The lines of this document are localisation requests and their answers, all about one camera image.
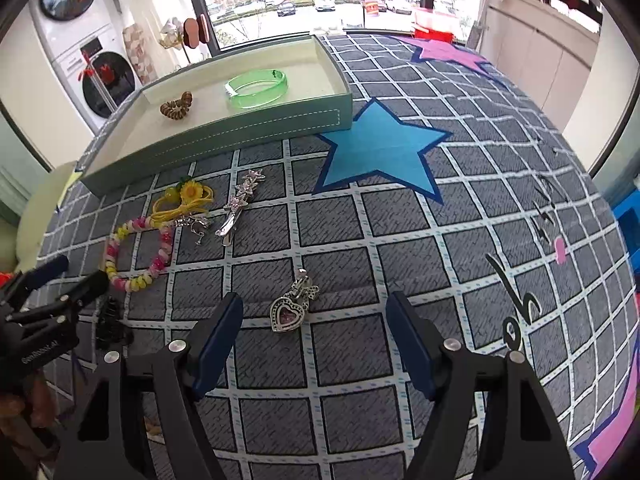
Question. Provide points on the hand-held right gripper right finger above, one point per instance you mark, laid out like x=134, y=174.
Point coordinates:
x=411, y=342

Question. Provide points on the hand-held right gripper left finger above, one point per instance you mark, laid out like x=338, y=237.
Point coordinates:
x=216, y=342

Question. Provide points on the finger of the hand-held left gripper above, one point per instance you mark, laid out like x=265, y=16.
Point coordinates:
x=87, y=287
x=47, y=267

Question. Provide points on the black claw hair clip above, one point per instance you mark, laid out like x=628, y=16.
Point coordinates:
x=107, y=325

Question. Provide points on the silver heart pendant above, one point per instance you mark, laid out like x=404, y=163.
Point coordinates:
x=284, y=312

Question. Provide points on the small silver charm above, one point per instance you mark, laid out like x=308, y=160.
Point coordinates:
x=199, y=225

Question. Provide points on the silver star hair clip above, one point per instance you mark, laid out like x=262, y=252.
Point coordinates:
x=235, y=205

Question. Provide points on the pale green shallow box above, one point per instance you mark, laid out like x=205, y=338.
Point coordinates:
x=225, y=132

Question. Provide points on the pale green cushion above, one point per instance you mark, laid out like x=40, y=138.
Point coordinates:
x=40, y=210

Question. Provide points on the mop pole with red ribbon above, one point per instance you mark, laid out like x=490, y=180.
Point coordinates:
x=100, y=82

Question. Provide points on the white washing machine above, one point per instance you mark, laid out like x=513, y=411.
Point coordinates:
x=107, y=77

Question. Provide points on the pink patterned folded mat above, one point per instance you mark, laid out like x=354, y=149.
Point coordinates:
x=140, y=52

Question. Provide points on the green translucent bangle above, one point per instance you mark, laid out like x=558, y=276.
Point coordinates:
x=260, y=103

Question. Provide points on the blue plastic bin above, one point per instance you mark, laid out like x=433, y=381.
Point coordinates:
x=627, y=220

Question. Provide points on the metal slipper rack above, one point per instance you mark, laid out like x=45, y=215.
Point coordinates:
x=187, y=35

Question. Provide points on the white low cabinet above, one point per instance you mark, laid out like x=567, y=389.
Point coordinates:
x=540, y=55

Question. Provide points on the pink plastic basin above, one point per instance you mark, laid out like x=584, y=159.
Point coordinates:
x=435, y=17

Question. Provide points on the dark parked car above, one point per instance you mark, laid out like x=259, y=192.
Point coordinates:
x=286, y=8

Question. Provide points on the white parked car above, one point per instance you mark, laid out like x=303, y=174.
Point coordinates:
x=325, y=3

